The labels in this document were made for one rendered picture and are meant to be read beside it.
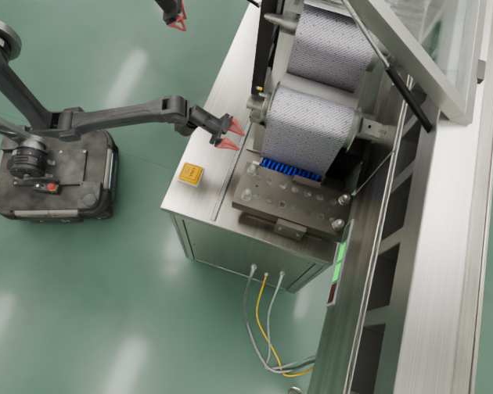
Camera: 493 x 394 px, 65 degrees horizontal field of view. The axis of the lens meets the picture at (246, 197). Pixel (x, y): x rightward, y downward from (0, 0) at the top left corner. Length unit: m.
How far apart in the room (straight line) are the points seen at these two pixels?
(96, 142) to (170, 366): 1.30
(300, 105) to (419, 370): 0.77
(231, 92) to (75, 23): 1.89
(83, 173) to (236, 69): 1.06
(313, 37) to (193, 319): 1.59
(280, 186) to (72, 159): 1.37
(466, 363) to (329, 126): 0.67
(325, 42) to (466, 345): 0.86
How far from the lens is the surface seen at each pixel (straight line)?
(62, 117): 1.44
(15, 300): 2.53
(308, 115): 1.17
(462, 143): 0.82
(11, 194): 2.44
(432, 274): 0.70
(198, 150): 1.54
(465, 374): 0.95
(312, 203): 1.34
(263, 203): 1.32
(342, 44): 1.26
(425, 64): 0.74
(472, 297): 0.98
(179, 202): 1.46
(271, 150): 1.33
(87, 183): 2.27
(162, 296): 2.30
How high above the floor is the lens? 2.26
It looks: 68 degrees down
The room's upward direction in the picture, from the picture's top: 10 degrees clockwise
